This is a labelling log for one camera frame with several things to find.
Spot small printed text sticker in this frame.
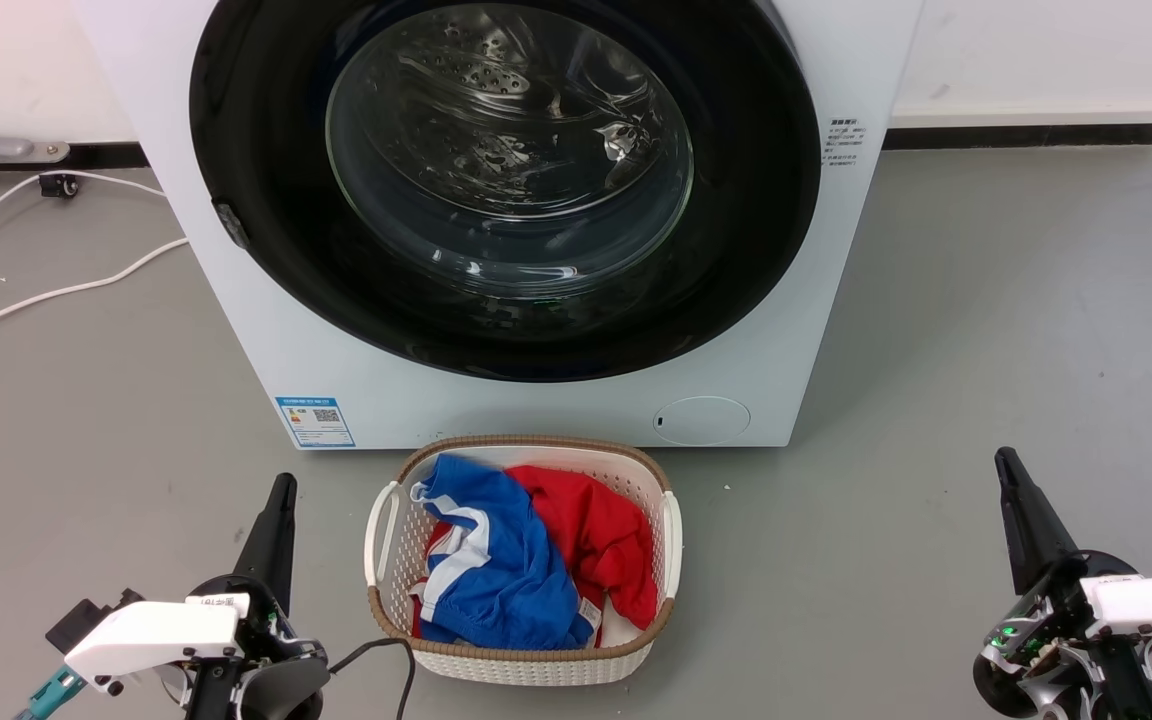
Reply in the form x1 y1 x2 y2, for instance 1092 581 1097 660
821 117 869 167

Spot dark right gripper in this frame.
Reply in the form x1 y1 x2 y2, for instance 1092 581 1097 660
973 447 1152 720

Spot round white filter cover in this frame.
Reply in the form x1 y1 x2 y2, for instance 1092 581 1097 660
652 396 752 447

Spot dark door handle latch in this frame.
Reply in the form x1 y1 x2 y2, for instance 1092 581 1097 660
213 202 252 251

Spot round black washing machine door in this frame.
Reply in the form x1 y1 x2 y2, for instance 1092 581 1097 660
189 0 822 383

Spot white laundry basket brown rim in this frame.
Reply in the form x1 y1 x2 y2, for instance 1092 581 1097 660
364 435 685 687

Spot red garment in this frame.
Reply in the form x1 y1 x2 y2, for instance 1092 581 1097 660
506 465 659 631

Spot white front-load washing machine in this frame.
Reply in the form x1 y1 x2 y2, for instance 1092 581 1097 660
71 0 927 451

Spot thick white cable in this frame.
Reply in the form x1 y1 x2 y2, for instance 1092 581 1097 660
0 237 189 343

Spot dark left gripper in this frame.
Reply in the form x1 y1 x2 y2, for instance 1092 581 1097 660
161 473 330 720

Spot blue garment white stripes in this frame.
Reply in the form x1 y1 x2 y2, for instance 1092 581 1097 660
408 453 597 651

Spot teal cable connector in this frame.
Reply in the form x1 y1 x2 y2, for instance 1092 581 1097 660
14 667 87 720

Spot blue energy label sticker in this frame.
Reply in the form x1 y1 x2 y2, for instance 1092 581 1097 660
274 396 357 449

